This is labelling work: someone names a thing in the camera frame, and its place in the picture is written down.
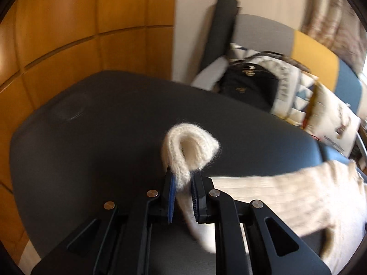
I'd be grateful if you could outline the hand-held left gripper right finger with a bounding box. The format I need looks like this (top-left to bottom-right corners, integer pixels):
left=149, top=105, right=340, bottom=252
left=192, top=170, right=333, bottom=275

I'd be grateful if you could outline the wooden wardrobe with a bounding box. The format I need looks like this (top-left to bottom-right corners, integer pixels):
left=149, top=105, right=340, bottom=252
left=0, top=0, right=177, bottom=264

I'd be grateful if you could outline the beige patterned curtain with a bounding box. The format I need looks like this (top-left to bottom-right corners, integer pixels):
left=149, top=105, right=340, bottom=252
left=300, top=0, right=367, bottom=72

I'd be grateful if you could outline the cream knit sweater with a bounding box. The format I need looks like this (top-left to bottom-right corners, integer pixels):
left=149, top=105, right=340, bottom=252
left=162, top=123, right=367, bottom=275

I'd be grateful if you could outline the black handbag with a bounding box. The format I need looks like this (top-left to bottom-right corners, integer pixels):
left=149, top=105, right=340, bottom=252
left=218, top=60, right=280, bottom=112

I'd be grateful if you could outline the grey yellow blue armchair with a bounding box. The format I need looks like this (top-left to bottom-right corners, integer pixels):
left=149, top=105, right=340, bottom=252
left=191, top=14, right=363, bottom=138

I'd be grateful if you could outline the triangle pattern pillow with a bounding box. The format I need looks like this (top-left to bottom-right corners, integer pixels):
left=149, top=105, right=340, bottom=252
left=282, top=71, right=319, bottom=124

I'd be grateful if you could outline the black rolled mat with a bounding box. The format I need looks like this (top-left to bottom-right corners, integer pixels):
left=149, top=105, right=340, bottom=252
left=201, top=0, right=240, bottom=69

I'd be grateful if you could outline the striped animal print pillow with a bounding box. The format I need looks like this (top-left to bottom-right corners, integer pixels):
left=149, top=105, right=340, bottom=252
left=229, top=43, right=301, bottom=112

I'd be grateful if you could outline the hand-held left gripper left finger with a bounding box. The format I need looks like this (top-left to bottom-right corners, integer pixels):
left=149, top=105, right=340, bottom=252
left=31, top=173, right=177, bottom=275

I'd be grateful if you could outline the deer print pillow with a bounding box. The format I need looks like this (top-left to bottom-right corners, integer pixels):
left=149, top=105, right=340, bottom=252
left=304, top=84, right=362, bottom=157

